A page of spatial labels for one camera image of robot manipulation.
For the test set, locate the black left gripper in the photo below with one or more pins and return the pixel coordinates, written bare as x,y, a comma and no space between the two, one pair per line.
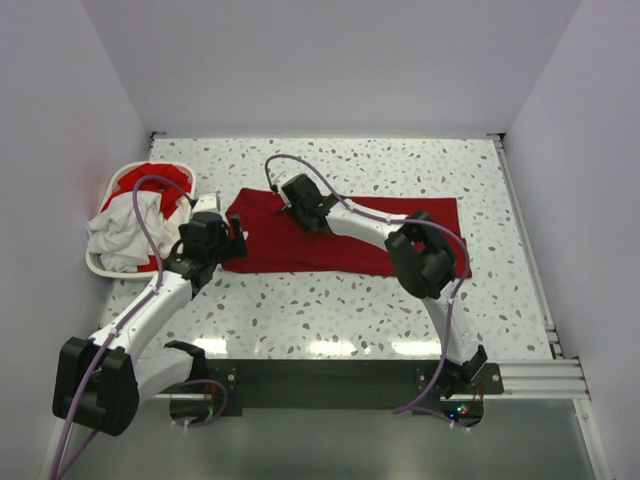
234,246

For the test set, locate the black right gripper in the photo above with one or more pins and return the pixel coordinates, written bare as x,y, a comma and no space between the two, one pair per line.
294,209

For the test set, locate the dark red t-shirt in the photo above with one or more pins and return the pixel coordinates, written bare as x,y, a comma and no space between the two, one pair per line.
277,244

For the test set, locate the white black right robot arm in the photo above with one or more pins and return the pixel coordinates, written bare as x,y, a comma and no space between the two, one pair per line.
425,264

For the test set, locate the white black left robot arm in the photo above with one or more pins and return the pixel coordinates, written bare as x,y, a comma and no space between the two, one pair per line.
101,381

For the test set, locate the white t-shirt in basket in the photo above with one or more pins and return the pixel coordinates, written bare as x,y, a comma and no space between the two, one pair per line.
116,238

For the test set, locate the white laundry basket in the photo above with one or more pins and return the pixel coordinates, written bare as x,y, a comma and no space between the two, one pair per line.
138,218

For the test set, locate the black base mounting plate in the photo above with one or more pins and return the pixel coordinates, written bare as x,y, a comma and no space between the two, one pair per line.
385,385

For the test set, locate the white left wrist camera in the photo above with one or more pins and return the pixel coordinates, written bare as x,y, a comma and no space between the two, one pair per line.
208,202

